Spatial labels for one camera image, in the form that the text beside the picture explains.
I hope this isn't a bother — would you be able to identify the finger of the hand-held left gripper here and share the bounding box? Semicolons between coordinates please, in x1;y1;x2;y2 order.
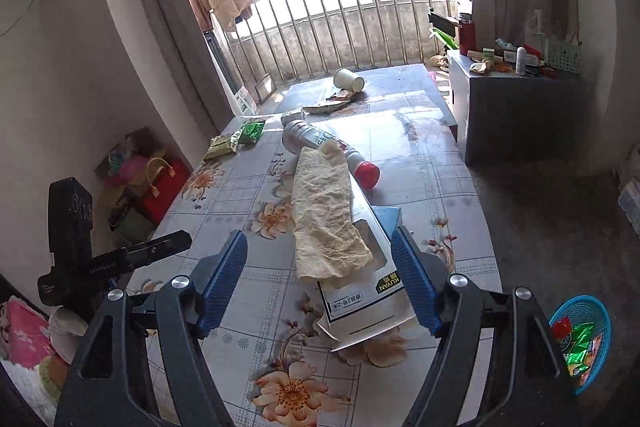
91;230;193;281

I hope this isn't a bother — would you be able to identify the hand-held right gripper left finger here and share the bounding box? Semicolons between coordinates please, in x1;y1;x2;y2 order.
54;229;249;427

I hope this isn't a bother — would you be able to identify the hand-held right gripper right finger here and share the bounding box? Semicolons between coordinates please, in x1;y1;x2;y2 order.
390;227;576;427

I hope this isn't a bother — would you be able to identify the white cardboard box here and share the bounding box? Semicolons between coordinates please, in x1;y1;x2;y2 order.
316;179;418;353

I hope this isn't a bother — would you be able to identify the beige cloth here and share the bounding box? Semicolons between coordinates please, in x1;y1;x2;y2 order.
291;141;374;281

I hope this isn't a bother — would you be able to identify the white bottle with red cap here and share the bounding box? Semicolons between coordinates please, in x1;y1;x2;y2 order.
281;119;381;190

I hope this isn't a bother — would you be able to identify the green and white snack bag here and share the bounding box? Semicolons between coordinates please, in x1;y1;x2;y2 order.
562;322;597;371

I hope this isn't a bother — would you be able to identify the blue plastic basket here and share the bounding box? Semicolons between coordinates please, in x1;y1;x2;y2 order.
548;295;614;396

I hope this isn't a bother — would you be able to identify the person's left forearm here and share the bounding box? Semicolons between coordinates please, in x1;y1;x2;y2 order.
47;304;92;358

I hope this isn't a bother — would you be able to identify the teal box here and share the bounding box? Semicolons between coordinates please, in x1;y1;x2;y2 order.
109;196;157;244

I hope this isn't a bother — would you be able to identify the red gift bag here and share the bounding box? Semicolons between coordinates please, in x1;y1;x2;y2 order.
142;157;192;226

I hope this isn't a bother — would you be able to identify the floral tablecloth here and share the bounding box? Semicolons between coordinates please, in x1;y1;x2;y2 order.
125;107;503;427

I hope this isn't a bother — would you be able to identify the cardboard box with clutter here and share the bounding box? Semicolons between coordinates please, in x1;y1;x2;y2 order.
95;127;167;188

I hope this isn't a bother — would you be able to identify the pink printed cushion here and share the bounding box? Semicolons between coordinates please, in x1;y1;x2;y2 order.
0;297;57;370

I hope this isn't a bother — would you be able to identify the olive green packet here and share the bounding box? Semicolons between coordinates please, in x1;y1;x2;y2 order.
203;132;240;160

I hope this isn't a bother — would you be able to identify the small green packet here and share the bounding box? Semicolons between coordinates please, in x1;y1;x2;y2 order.
238;119;266;146

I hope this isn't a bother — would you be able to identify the green and white carton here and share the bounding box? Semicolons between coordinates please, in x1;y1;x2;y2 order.
232;84;259;116

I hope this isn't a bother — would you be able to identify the grey cabinet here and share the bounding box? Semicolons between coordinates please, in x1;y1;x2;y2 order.
446;49;587;168

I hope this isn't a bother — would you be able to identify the brown food wrapper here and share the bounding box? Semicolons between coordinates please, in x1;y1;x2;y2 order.
301;89;362;116

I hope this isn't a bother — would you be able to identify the white paper cup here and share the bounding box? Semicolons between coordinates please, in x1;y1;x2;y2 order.
333;68;366;93

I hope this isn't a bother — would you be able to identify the green bag by window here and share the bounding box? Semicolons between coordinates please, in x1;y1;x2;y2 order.
427;9;461;51

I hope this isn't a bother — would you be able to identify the red thermos bottle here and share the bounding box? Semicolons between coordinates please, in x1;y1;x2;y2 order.
458;13;476;56

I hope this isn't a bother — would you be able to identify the green storage basket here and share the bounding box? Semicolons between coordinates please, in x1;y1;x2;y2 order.
545;36;584;76

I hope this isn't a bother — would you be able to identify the metal window railing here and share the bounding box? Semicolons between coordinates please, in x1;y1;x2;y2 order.
220;0;462;84

